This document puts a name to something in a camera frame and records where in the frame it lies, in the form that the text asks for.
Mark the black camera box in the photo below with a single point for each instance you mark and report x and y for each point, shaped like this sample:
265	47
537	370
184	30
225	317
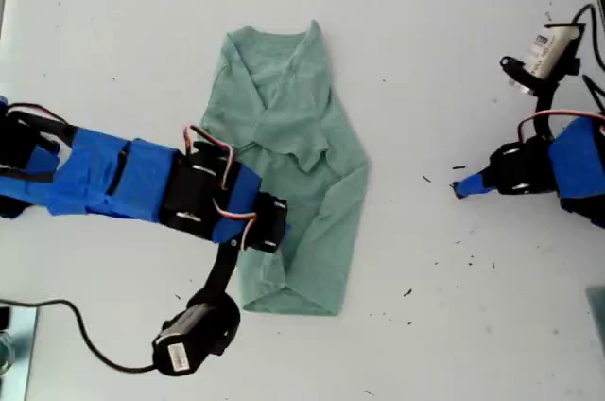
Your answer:
189	335

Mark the shiny steel plate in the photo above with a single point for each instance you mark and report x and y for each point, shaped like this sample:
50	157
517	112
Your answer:
23	349

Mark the white labelled camera box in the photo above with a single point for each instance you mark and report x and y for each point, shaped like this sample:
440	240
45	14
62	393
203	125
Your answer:
550	48

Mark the green t-shirt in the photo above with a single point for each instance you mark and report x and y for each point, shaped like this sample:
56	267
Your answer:
283	136

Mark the black camera stalk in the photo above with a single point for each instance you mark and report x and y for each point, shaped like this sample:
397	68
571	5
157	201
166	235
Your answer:
543	103
219	273

